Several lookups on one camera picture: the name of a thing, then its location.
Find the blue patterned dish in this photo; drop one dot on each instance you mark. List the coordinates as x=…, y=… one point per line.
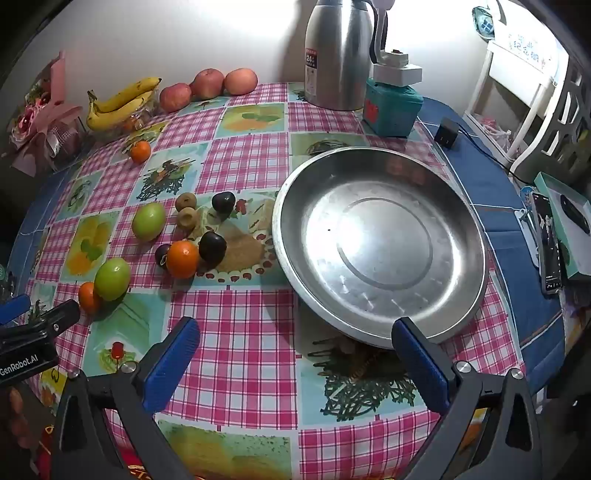
x=484, y=21

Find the black power adapter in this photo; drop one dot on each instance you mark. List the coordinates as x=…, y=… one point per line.
x=447, y=134

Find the yellow banana bunch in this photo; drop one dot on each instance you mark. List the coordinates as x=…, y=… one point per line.
x=124, y=94

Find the pink plaid printed tablecloth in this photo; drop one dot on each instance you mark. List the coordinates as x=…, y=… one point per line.
x=249, y=152

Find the white plastic charger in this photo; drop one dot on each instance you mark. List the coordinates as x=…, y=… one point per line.
x=397, y=69

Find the dark plum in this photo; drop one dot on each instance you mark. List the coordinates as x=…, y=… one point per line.
x=161, y=254
x=223, y=202
x=212, y=248

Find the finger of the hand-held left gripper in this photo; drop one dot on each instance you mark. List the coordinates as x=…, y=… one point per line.
x=60, y=318
x=14, y=309

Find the small printed sticker card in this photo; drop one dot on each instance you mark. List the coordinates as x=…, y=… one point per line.
x=526, y=198

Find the orange tangerine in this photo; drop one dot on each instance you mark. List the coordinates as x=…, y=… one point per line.
x=87, y=297
x=140, y=152
x=182, y=259

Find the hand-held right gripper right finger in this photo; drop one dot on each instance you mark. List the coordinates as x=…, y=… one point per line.
x=420, y=364

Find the brown kiwi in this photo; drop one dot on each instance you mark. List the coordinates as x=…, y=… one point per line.
x=187, y=218
x=186, y=201

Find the pink wrapped bouquet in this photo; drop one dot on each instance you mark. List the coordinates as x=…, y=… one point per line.
x=41, y=120

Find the clear plastic box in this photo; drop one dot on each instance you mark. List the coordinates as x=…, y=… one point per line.
x=138, y=121

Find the teal plastic box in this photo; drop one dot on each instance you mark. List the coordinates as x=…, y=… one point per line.
x=392, y=110

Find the blue tablecloth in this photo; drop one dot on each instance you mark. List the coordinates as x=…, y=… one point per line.
x=498, y=203

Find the black oval device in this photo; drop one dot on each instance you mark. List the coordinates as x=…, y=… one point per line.
x=577, y=214

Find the black smartphone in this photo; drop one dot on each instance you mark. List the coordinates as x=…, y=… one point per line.
x=547, y=249

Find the stainless steel basin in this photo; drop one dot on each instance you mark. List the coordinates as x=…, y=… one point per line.
x=383, y=244

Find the red apple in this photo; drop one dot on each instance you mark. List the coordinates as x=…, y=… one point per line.
x=175, y=97
x=240, y=81
x=207, y=83

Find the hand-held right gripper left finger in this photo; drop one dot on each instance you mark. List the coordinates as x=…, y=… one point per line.
x=173, y=360

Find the teal open gift box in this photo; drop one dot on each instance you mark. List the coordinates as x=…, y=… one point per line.
x=554, y=203

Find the stainless steel thermos jug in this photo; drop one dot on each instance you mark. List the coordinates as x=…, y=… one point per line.
x=339, y=55

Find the pink white plastic bag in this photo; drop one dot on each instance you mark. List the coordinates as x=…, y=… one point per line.
x=494, y=129

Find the white rack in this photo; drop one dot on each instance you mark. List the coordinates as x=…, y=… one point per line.
x=521, y=87

